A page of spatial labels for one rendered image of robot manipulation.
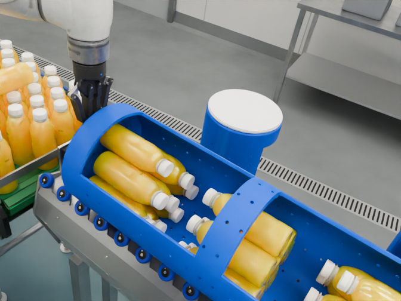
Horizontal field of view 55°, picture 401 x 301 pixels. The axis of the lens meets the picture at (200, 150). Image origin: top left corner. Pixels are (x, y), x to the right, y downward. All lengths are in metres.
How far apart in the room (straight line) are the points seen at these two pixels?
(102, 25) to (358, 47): 3.53
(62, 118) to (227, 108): 0.56
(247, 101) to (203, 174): 0.50
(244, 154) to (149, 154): 0.53
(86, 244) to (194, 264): 0.43
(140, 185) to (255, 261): 0.31
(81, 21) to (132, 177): 0.36
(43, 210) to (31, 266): 0.98
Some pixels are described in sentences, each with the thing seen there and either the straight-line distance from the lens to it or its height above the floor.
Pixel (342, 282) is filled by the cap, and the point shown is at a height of 1.16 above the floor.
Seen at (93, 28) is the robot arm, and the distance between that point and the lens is 0.85.
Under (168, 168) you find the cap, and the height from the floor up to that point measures 1.16.
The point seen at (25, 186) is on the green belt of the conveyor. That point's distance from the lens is 1.29.
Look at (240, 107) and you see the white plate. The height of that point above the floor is 1.04.
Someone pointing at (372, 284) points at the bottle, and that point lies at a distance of 0.83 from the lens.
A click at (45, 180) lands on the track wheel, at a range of 1.19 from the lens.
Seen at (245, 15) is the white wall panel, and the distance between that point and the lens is 4.45.
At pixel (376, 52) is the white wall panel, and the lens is 4.19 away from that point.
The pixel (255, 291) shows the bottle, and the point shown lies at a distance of 0.84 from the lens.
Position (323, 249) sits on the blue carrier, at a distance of 1.00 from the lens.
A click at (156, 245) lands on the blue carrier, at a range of 0.87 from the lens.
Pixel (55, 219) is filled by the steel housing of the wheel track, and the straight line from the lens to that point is 1.22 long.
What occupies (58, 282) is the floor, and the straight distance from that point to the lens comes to 2.13.
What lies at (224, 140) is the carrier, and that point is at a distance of 1.36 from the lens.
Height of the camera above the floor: 1.79
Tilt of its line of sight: 39 degrees down
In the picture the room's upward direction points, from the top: 10 degrees clockwise
